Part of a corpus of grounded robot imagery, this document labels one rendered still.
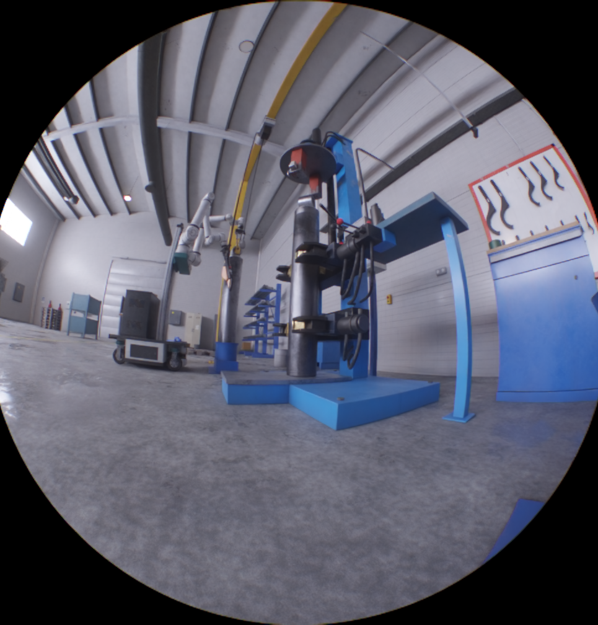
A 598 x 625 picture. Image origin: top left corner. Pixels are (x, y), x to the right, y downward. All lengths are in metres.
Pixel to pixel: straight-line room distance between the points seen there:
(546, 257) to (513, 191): 1.68
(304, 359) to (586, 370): 1.78
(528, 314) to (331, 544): 1.39
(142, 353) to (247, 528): 2.23
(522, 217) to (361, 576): 2.96
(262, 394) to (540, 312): 1.69
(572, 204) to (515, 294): 1.76
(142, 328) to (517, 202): 4.42
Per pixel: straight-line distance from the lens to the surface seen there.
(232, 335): 2.66
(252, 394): 1.28
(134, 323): 2.61
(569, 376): 1.49
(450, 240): 1.22
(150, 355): 2.47
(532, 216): 2.92
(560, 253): 1.54
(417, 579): 0.41
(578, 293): 1.50
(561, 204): 2.98
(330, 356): 3.83
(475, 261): 2.94
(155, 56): 6.20
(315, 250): 1.39
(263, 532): 0.45
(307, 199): 1.93
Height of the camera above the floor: 0.33
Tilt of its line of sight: 10 degrees up
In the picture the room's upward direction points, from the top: 2 degrees clockwise
